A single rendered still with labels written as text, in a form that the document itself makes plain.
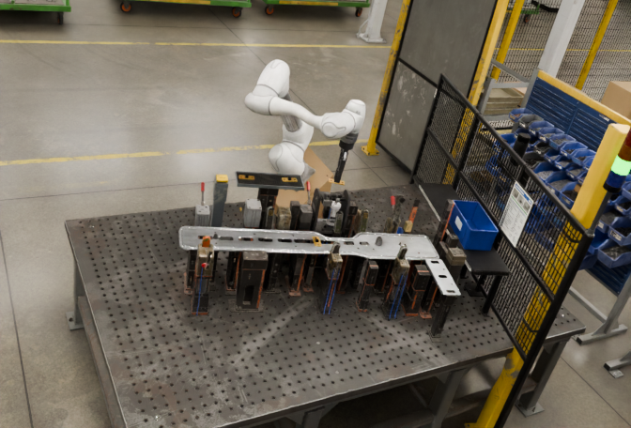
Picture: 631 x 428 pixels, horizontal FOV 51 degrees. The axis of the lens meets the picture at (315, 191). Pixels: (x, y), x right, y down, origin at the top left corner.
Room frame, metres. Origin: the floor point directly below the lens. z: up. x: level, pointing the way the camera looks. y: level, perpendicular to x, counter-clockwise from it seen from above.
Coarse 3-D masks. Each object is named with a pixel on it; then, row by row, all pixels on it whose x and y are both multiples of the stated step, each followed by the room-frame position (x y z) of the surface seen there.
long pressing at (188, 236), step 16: (192, 240) 2.67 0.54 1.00; (224, 240) 2.72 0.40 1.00; (240, 240) 2.75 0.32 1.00; (256, 240) 2.78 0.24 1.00; (272, 240) 2.81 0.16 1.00; (320, 240) 2.90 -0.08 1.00; (336, 240) 2.93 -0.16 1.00; (352, 240) 2.96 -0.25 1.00; (368, 240) 2.99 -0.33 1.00; (384, 240) 3.03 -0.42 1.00; (400, 240) 3.06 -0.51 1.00; (416, 240) 3.09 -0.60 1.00; (368, 256) 2.85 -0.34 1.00; (384, 256) 2.88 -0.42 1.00; (416, 256) 2.94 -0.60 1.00; (432, 256) 2.97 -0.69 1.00
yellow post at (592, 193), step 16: (608, 128) 2.76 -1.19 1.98; (624, 128) 2.75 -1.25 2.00; (608, 144) 2.72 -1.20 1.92; (608, 160) 2.68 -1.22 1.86; (592, 176) 2.73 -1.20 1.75; (592, 192) 2.70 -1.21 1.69; (576, 208) 2.74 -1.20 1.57; (592, 208) 2.69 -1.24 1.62; (544, 272) 2.76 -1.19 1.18; (560, 272) 2.68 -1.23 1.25; (544, 304) 2.68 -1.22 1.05; (528, 320) 2.73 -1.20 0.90; (512, 352) 2.74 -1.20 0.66; (512, 368) 2.69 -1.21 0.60; (496, 384) 2.76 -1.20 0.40; (512, 384) 2.69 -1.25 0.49; (496, 400) 2.70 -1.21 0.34; (480, 416) 2.76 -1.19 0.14; (496, 416) 2.69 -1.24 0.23
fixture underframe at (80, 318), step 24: (72, 312) 3.03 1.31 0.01; (96, 336) 2.66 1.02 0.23; (96, 360) 2.49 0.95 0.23; (552, 360) 3.02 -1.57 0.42; (408, 384) 2.83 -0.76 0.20; (456, 384) 2.63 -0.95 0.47; (528, 384) 3.00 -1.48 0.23; (312, 408) 2.14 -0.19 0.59; (432, 408) 2.63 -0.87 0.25; (456, 408) 2.69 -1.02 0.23; (528, 408) 3.02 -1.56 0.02
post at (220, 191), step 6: (216, 180) 3.05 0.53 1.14; (216, 186) 3.02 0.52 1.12; (222, 186) 3.03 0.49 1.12; (216, 192) 3.02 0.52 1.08; (222, 192) 3.03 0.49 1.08; (216, 198) 3.02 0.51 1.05; (222, 198) 3.03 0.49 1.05; (216, 204) 3.03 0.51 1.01; (222, 204) 3.04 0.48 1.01; (216, 210) 3.03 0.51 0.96; (222, 210) 3.04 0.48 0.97; (216, 216) 3.03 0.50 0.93; (222, 216) 3.04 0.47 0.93; (210, 222) 3.07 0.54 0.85; (216, 222) 3.03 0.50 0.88; (222, 222) 3.04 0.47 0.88
